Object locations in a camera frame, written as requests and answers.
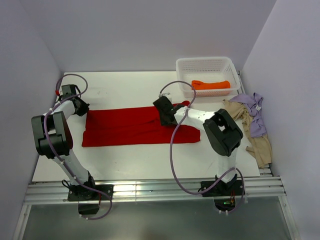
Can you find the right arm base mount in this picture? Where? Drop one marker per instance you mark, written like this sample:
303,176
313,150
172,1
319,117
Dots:
227,196

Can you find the rolled orange t-shirt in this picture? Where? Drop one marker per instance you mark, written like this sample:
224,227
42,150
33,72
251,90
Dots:
199,85

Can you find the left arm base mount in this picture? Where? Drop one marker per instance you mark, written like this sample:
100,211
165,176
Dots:
88,201

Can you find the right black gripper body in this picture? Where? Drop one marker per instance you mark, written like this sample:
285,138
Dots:
163,121

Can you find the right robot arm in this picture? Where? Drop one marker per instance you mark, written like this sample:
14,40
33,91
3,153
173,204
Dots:
221,130

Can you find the purple t-shirt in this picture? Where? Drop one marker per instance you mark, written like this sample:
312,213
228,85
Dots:
253,105

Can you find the aluminium rail frame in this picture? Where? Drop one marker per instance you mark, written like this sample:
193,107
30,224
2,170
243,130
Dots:
155,190

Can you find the beige t-shirt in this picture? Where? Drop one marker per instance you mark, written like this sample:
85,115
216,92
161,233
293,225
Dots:
260,147

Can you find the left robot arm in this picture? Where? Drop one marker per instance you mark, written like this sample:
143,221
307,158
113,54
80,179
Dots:
53,139

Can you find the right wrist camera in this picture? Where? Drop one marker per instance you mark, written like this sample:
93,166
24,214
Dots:
167,95

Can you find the red t-shirt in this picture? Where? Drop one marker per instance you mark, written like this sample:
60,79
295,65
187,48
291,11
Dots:
125,126

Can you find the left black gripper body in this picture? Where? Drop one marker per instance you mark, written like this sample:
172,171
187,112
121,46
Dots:
83,107

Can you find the white plastic basket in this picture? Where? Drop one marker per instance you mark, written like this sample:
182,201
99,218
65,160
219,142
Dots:
208,70

